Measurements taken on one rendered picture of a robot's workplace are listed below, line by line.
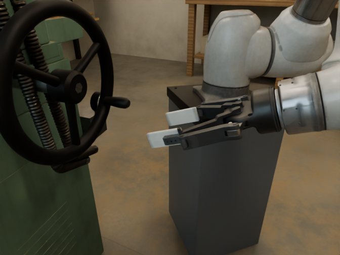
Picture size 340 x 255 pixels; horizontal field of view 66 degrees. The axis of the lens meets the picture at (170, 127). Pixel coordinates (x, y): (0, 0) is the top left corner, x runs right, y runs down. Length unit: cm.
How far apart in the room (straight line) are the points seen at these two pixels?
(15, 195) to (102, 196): 78
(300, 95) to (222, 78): 44
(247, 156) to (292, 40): 37
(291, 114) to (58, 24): 59
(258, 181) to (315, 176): 80
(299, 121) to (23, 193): 63
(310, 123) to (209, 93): 48
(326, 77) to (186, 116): 26
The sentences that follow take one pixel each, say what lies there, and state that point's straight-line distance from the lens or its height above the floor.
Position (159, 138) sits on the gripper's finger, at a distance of 48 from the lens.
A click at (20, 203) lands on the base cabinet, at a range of 76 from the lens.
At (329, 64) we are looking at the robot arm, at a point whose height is 84.
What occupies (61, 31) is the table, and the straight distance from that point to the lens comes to 77.
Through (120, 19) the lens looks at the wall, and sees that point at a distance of 437.
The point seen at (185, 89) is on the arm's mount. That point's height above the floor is 63.
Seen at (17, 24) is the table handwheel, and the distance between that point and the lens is 43.
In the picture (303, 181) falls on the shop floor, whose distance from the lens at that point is 169.
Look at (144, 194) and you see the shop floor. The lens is 144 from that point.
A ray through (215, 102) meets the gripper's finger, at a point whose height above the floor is 76.
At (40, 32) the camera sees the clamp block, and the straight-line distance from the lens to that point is 59.
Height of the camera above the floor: 97
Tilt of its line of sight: 28 degrees down
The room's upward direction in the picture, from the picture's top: straight up
